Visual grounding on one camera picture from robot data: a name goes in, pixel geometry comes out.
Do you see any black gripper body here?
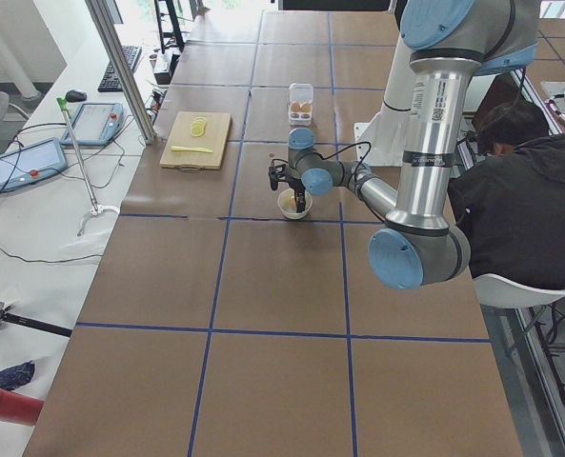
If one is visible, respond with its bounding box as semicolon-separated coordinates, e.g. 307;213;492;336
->
280;164;303;192

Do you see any clear plastic egg box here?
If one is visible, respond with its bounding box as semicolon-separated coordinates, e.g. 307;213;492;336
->
288;83;314;126

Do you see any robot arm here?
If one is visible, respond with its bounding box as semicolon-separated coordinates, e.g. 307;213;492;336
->
269;1;540;289

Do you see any white bowl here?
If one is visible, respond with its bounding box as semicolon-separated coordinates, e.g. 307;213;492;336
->
277;189;313;220

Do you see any bamboo cutting board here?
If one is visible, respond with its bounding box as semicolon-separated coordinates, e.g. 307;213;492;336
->
159;111;232;169

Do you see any yellow plastic knife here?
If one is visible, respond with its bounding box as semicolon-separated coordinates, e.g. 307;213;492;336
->
171;146;213;153

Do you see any reacher grabber tool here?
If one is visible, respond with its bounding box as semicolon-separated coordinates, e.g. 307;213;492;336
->
56;97;120;236

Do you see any far teach pendant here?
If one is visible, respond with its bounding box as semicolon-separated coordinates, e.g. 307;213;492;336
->
63;102;124;149

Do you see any teach pendant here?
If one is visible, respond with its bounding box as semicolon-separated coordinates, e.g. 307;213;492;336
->
63;102;124;149
0;138;67;192

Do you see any black keyboard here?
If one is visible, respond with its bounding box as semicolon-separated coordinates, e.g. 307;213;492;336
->
96;45;143;93

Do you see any white chair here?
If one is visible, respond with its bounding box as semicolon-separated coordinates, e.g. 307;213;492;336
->
472;273;565;344

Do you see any person in black hoodie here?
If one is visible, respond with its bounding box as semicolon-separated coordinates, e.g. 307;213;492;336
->
448;100;565;289

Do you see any black computer mouse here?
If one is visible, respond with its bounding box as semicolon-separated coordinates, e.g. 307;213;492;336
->
65;89;88;103

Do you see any near teach pendant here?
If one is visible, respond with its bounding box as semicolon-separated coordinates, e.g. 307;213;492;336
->
0;138;67;192

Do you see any black tripod rod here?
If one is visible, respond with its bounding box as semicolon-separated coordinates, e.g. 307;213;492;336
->
0;302;72;337

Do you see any blue patterned cloth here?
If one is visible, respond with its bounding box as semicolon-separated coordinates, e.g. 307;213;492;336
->
0;361;35;391

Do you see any red cylinder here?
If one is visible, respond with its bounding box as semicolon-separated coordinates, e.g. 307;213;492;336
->
0;388;44;426

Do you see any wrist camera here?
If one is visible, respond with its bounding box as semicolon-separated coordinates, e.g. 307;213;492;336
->
268;160;287;191

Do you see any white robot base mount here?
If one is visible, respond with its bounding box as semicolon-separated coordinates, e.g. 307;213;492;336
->
353;119;404;167

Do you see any aluminium frame post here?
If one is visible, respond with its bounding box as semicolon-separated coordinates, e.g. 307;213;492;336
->
85;0;156;145

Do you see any black pendant cable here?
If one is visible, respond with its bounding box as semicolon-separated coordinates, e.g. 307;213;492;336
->
0;124;135;266

